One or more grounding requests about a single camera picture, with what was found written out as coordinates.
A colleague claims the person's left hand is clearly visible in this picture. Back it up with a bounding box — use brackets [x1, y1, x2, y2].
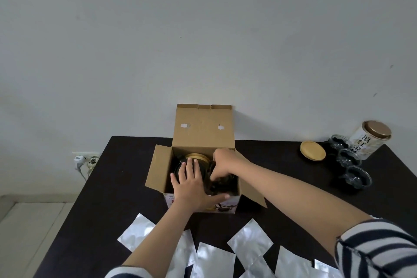
[170, 158, 230, 214]

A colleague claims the person's right hand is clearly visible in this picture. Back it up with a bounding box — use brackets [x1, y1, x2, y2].
[210, 147, 252, 184]

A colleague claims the bamboo coaster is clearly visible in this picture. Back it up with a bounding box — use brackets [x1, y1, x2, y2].
[299, 140, 327, 162]
[185, 153, 211, 166]

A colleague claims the red cardboard tea set box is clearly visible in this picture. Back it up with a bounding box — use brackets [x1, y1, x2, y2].
[144, 103, 268, 214]

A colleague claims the white tea tin gold lid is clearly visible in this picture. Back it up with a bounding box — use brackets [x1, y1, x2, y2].
[348, 120, 392, 160]

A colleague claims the person's left forearm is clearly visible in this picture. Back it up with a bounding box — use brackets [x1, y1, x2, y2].
[122, 204, 202, 278]

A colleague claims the dark wooden table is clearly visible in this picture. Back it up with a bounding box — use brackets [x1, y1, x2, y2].
[34, 136, 417, 278]

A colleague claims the group of silver foil pouches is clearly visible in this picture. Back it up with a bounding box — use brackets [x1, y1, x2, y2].
[117, 212, 343, 278]

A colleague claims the striped shirt sleeve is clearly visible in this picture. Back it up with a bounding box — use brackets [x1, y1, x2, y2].
[334, 217, 417, 278]
[104, 265, 146, 278]

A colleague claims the white power plug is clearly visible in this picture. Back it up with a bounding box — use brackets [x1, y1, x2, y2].
[74, 156, 89, 182]

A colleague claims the white wall socket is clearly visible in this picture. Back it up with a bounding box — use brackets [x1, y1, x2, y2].
[71, 152, 101, 162]

